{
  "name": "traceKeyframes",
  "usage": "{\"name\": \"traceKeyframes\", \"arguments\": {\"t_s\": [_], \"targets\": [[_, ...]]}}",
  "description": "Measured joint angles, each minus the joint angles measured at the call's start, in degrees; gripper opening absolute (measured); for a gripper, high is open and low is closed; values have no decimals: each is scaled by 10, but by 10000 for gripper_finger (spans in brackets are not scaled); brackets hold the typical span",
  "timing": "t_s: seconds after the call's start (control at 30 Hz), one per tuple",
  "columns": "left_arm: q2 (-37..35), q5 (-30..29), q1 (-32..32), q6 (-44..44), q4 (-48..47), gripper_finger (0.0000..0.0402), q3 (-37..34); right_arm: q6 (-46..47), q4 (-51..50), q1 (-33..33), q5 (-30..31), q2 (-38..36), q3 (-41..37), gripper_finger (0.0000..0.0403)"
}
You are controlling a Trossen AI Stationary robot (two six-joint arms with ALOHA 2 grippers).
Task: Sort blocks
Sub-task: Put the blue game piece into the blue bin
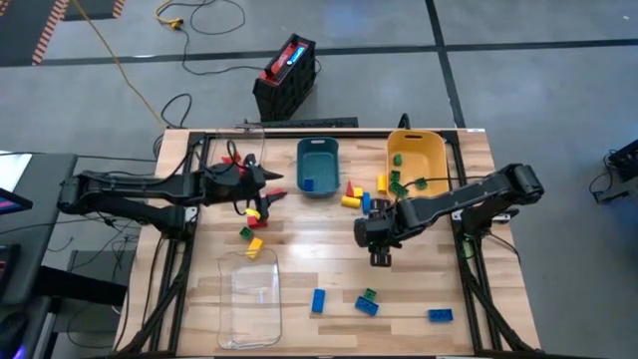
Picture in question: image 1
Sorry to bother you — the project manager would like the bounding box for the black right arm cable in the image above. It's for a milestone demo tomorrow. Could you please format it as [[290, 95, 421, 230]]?
[[393, 174, 495, 205]]

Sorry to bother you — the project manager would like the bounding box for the black crate with red top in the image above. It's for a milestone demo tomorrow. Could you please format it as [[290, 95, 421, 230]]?
[[251, 33, 319, 123]]

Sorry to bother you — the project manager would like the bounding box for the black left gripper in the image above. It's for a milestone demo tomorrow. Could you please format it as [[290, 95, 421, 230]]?
[[207, 154, 289, 223]]

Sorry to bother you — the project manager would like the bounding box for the black mat orange striped edge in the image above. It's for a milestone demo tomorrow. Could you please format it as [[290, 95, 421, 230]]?
[[62, 0, 127, 22], [0, 0, 71, 67]]

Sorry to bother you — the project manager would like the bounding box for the yellow plastic bin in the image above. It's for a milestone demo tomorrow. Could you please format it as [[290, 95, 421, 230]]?
[[386, 129, 451, 199]]

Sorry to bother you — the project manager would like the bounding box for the black power strip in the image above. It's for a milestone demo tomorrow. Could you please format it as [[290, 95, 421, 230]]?
[[233, 116, 360, 130]]

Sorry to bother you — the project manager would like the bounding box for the black floor equipment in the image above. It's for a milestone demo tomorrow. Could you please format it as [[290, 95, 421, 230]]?
[[589, 138, 638, 204]]

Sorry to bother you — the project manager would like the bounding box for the black metal rig frame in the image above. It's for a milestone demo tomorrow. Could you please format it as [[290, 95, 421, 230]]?
[[117, 128, 549, 359]]

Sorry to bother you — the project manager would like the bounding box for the yellow extension cord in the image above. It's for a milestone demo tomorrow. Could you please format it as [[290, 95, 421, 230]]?
[[69, 0, 184, 130]]

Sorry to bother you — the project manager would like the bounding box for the clear plastic bin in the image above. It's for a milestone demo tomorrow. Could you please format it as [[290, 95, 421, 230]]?
[[216, 247, 284, 351], [206, 127, 267, 203]]

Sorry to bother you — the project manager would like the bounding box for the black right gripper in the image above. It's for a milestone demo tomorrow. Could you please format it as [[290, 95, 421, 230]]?
[[353, 197, 403, 268]]

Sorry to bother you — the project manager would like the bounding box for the black desk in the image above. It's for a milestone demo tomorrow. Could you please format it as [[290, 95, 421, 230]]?
[[0, 152, 80, 306]]

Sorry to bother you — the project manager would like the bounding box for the computer monitor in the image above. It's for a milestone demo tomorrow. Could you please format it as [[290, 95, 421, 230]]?
[[0, 186, 34, 216]]

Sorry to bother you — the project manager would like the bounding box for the teal plastic bin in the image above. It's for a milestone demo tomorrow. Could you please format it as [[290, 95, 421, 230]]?
[[296, 137, 342, 199]]

